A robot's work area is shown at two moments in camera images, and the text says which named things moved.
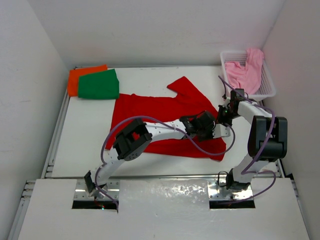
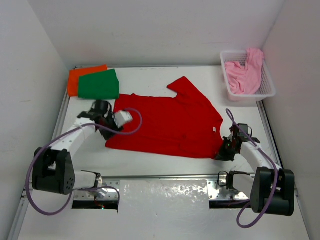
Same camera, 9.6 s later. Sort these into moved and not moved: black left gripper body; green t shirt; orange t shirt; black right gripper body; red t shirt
Moved: black right gripper body; black left gripper body
Not moved: red t shirt; orange t shirt; green t shirt
